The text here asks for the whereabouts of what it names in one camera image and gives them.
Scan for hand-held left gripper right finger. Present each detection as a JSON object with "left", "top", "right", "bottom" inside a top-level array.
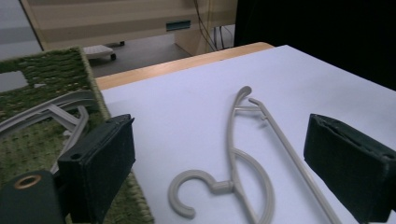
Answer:
[{"left": 303, "top": 113, "right": 396, "bottom": 224}]

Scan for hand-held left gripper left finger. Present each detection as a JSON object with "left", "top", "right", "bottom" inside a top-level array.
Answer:
[{"left": 57, "top": 113, "right": 136, "bottom": 224}]

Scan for grey plastic clothes hanger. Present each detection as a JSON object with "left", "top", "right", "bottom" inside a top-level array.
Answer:
[
  {"left": 167, "top": 85, "right": 344, "bottom": 224},
  {"left": 49, "top": 104, "right": 92, "bottom": 175},
  {"left": 0, "top": 90, "right": 97, "bottom": 138}
]

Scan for green woven basket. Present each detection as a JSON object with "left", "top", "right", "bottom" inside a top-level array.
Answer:
[{"left": 0, "top": 46, "right": 156, "bottom": 224}]

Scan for white table sheet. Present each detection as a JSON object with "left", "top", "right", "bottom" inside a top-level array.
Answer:
[{"left": 100, "top": 45, "right": 396, "bottom": 224}]

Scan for low wheeled dolly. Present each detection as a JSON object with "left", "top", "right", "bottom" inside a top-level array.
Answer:
[{"left": 82, "top": 40, "right": 126, "bottom": 62}]

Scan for black curtain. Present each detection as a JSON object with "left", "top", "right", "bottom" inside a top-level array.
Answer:
[{"left": 233, "top": 0, "right": 396, "bottom": 91}]

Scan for wooden shelf cabinet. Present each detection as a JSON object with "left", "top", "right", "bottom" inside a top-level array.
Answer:
[{"left": 19, "top": 0, "right": 240, "bottom": 58}]

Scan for hanging black cables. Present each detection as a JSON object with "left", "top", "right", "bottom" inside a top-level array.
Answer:
[{"left": 191, "top": 0, "right": 235, "bottom": 53}]

